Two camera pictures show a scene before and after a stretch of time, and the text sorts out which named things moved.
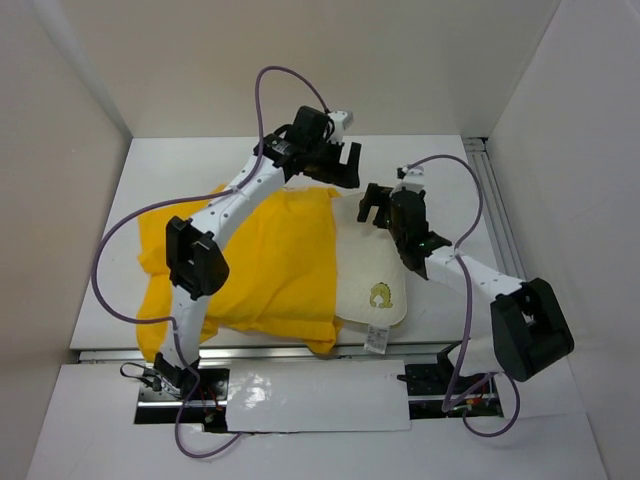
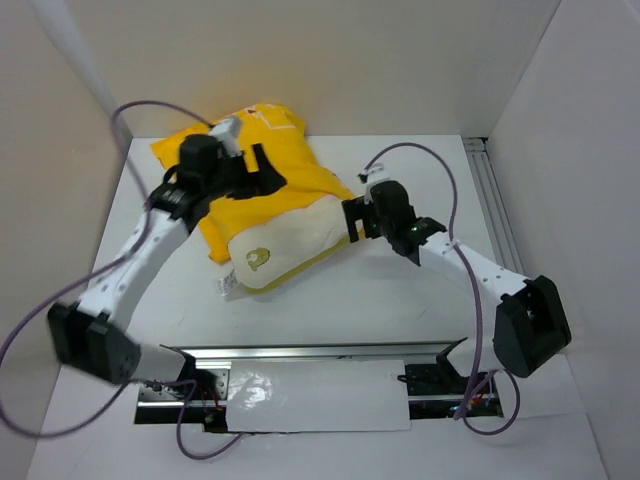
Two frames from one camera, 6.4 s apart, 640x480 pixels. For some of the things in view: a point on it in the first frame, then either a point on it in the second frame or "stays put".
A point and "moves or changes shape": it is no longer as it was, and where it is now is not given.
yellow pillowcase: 281,286 moves or changes shape
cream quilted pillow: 370,284 to 265,253
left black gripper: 345,176 to 266,180
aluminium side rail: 495,211 stays put
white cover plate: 316,395 stays put
